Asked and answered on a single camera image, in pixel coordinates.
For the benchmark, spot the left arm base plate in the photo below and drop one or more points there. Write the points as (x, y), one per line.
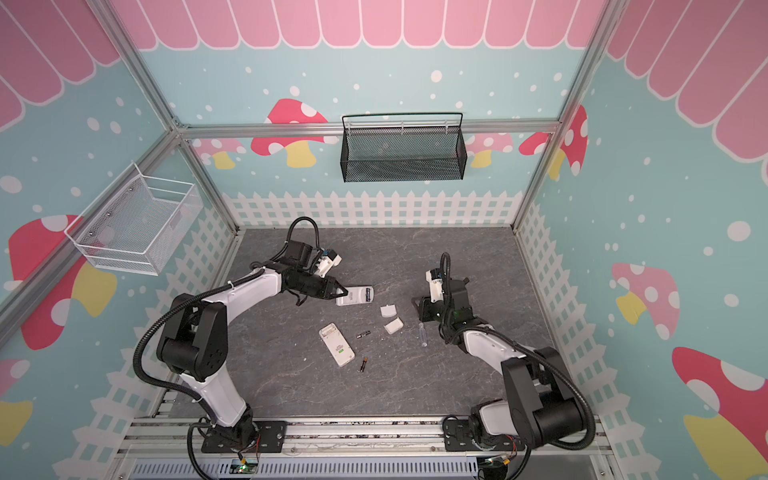
(264, 437)

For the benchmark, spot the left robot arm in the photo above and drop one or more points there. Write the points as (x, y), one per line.
(186, 349)

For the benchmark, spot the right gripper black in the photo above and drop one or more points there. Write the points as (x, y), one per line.
(432, 309)

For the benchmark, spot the white slotted cable duct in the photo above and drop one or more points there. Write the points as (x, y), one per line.
(344, 468)

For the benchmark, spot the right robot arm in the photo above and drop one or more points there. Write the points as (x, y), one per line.
(541, 405)

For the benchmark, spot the white remote control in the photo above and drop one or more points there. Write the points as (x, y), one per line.
(356, 295)
(337, 344)

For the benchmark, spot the clear handle screwdriver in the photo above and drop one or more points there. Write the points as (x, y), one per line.
(423, 335)

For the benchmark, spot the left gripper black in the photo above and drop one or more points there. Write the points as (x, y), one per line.
(327, 289)

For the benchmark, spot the black mesh wall basket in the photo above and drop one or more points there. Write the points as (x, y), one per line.
(403, 147)

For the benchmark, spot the white mesh wall basket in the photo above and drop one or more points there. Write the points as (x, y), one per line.
(136, 225)

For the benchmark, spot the white battery cover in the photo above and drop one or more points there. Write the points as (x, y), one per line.
(388, 311)
(394, 326)

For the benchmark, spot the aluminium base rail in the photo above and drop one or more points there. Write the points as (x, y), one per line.
(421, 436)

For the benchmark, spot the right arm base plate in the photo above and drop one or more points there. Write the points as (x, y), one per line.
(457, 434)

